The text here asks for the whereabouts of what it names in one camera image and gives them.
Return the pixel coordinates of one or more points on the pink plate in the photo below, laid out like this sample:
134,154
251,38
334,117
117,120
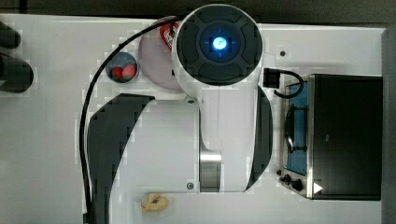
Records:
155,60

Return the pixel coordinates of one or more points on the black toaster oven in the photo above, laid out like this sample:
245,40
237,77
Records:
333,138

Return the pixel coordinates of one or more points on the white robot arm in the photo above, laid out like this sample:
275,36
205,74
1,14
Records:
217,138

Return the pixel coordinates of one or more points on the red ketchup bottle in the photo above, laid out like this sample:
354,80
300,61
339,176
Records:
167,33

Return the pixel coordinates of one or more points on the black pot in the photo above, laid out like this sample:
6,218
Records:
16,75

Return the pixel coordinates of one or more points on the red toy strawberry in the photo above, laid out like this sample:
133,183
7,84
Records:
124,73

